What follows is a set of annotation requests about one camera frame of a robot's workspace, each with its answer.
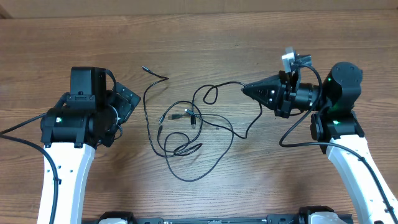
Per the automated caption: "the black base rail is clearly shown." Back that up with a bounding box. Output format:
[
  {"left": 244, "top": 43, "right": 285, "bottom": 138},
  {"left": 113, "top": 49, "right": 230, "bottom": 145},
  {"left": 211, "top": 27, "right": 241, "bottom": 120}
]
[{"left": 82, "top": 206, "right": 354, "bottom": 224}]

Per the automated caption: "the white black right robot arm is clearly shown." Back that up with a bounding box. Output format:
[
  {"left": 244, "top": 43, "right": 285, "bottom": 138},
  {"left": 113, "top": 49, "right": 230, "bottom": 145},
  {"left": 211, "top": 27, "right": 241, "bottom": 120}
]
[{"left": 242, "top": 62, "right": 397, "bottom": 223}]

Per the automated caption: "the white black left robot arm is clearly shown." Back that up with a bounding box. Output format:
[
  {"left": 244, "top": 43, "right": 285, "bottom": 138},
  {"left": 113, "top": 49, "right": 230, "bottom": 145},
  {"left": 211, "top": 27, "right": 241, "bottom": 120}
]
[{"left": 37, "top": 67, "right": 141, "bottom": 223}]

